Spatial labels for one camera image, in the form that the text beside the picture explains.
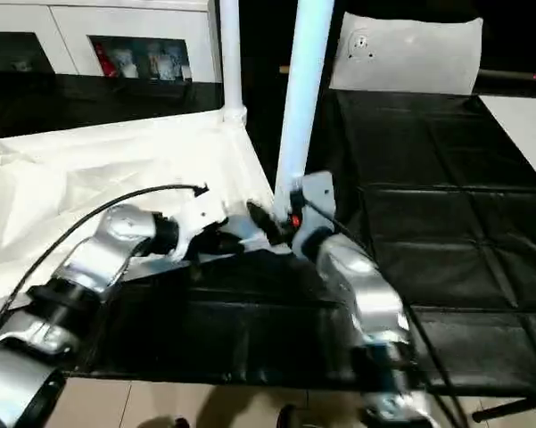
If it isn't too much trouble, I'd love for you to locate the black work mat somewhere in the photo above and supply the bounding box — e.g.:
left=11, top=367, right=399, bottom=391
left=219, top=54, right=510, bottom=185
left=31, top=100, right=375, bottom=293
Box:
left=0, top=70, right=536, bottom=397

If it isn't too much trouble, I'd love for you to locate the black tall cabinet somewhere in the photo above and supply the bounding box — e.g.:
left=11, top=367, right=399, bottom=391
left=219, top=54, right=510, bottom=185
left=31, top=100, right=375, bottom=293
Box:
left=237, top=0, right=348, bottom=135

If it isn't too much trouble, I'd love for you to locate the white printed jar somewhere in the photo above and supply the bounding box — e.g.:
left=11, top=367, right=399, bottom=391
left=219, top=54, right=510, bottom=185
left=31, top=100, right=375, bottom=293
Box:
left=147, top=44, right=176, bottom=80

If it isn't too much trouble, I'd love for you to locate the red bottle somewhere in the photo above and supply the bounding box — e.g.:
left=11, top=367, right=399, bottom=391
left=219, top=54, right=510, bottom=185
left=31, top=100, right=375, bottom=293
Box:
left=93, top=42, right=117, bottom=80

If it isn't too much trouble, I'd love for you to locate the white flat board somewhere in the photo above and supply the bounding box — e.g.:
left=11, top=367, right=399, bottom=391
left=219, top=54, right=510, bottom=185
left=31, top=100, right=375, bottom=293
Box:
left=478, top=93, right=536, bottom=198

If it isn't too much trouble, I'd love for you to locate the white glass-door cabinet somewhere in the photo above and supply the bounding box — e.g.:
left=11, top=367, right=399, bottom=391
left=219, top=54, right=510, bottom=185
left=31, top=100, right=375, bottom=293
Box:
left=0, top=0, right=223, bottom=85

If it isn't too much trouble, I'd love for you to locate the black bar red light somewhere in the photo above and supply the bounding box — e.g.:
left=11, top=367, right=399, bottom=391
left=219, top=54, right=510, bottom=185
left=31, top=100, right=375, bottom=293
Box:
left=475, top=68, right=536, bottom=86

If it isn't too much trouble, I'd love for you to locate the black tripod leg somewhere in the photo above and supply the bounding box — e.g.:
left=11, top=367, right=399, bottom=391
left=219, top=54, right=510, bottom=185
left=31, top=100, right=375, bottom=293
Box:
left=470, top=395, right=536, bottom=424

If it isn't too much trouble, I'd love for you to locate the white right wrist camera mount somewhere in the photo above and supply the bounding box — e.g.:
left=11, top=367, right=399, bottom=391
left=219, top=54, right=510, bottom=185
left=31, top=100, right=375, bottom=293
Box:
left=291, top=170, right=339, bottom=260

